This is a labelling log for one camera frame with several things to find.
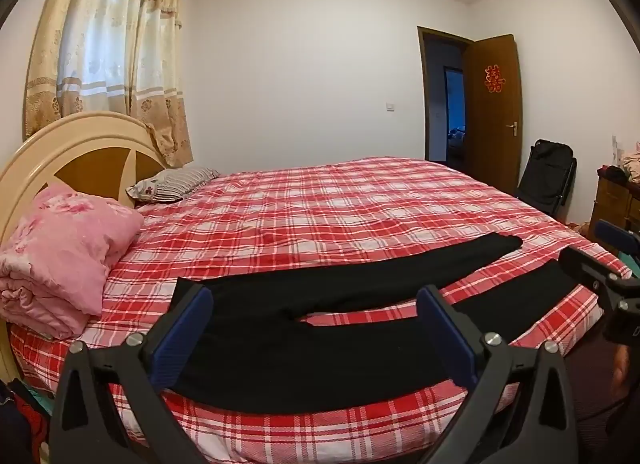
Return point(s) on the pink folded quilt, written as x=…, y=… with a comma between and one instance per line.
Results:
x=65, y=244

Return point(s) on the dark wooden door frame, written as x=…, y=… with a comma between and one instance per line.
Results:
x=422, y=94

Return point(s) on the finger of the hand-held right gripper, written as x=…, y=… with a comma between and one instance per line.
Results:
x=585, y=264
x=607, y=231

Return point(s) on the red plaid bed sheet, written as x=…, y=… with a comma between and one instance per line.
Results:
x=325, y=204

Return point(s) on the pink cloth pile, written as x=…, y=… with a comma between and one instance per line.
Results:
x=632, y=164

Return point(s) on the brown wooden door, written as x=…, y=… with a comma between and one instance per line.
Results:
x=492, y=144

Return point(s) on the black pants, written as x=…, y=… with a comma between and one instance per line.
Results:
x=350, y=279

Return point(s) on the red paper door decoration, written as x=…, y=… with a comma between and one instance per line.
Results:
x=494, y=78

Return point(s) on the striped pillow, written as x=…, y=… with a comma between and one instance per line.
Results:
x=175, y=181

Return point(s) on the pile of dark clothes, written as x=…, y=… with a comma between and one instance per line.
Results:
x=22, y=419

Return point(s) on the black folding chair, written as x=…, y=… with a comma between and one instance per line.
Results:
x=547, y=169

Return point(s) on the wooden cabinet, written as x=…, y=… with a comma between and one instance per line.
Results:
x=612, y=204

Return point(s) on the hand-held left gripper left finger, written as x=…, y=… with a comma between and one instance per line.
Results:
x=185, y=339

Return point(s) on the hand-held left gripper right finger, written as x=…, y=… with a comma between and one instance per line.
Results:
x=450, y=339

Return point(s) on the beige floral curtain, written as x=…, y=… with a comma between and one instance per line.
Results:
x=115, y=44

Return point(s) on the cream and wood headboard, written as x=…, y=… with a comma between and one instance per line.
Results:
x=75, y=139

